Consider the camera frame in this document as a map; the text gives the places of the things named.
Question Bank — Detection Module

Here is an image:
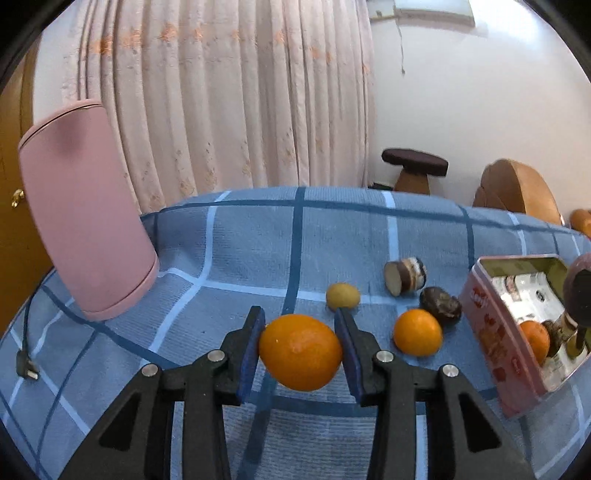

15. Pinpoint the small orange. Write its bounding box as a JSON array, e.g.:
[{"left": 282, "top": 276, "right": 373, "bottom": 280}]
[{"left": 393, "top": 309, "right": 444, "bottom": 357}]

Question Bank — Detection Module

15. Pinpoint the dark brown water chestnut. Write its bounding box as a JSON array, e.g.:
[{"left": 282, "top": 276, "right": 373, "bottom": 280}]
[{"left": 420, "top": 286, "right": 462, "bottom": 327}]

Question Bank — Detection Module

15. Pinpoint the large orange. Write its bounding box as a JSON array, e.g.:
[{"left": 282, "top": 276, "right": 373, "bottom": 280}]
[{"left": 259, "top": 314, "right": 342, "bottom": 392}]

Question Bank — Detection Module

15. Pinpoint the small yellow-green fruit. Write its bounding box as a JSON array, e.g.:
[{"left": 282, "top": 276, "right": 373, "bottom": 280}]
[{"left": 325, "top": 283, "right": 361, "bottom": 311}]

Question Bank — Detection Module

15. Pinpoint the purple round fruit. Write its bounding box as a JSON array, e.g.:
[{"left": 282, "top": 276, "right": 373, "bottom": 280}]
[{"left": 563, "top": 253, "right": 591, "bottom": 327}]

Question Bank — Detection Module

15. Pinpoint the dark brown chestnut in tin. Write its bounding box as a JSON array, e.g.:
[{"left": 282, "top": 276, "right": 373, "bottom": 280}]
[{"left": 542, "top": 320, "right": 564, "bottom": 358}]

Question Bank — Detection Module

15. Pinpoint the printed paper liner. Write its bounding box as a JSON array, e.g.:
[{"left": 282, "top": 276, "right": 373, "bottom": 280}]
[{"left": 492, "top": 272, "right": 590, "bottom": 391}]

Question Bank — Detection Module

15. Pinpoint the orange in tin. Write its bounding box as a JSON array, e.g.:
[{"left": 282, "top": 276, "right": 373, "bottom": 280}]
[{"left": 520, "top": 320, "right": 550, "bottom": 367}]

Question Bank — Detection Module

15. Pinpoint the brown leather sofa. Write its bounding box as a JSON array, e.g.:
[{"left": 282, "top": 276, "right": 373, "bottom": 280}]
[{"left": 569, "top": 209, "right": 591, "bottom": 238}]

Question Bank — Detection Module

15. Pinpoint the pink rectangular tin box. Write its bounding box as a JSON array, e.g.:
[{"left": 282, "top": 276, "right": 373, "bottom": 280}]
[{"left": 459, "top": 255, "right": 590, "bottom": 417}]

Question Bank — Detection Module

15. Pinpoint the brown leather armchair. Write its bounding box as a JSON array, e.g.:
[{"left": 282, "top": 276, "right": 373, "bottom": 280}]
[{"left": 473, "top": 159, "right": 563, "bottom": 225}]

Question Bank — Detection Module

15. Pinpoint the blue plaid tablecloth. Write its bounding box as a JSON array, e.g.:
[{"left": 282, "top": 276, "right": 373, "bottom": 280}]
[{"left": 1, "top": 187, "right": 590, "bottom": 479}]

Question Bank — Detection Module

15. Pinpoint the dark round stool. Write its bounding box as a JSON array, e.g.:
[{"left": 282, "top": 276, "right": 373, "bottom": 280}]
[{"left": 382, "top": 148, "right": 449, "bottom": 195}]

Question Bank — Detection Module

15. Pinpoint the pink cylindrical bin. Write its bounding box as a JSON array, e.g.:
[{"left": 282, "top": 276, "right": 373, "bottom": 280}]
[{"left": 18, "top": 100, "right": 159, "bottom": 321}]

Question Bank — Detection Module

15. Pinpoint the pink floral curtain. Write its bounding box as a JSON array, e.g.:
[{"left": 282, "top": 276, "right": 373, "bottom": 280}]
[{"left": 62, "top": 1, "right": 374, "bottom": 213}]

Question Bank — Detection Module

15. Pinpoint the black power plug cable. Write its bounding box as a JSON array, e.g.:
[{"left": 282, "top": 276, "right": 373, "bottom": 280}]
[{"left": 15, "top": 294, "right": 42, "bottom": 381}]

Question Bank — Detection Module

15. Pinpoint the white wall air conditioner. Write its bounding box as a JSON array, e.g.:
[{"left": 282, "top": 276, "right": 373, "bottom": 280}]
[{"left": 394, "top": 0, "right": 476, "bottom": 27}]

